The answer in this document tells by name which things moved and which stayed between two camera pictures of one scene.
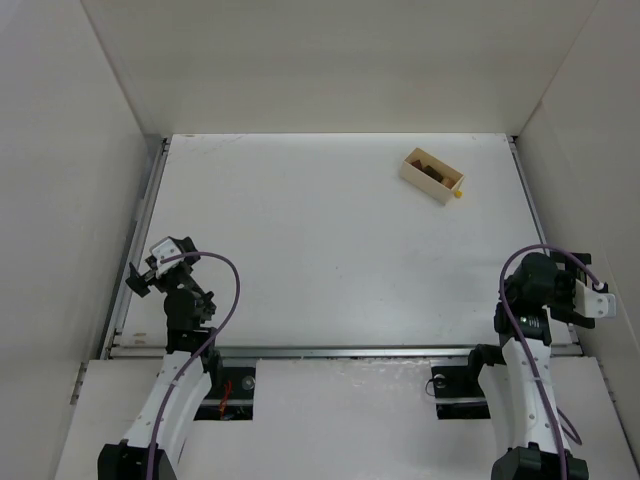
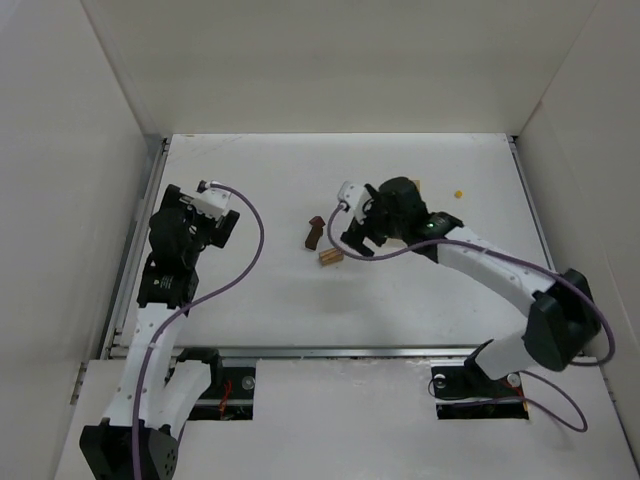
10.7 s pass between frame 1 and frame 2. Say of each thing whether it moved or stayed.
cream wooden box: moved
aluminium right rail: stayed
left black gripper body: moved
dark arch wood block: moved
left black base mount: stayed
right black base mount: stayed
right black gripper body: moved
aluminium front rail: stayed
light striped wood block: moved
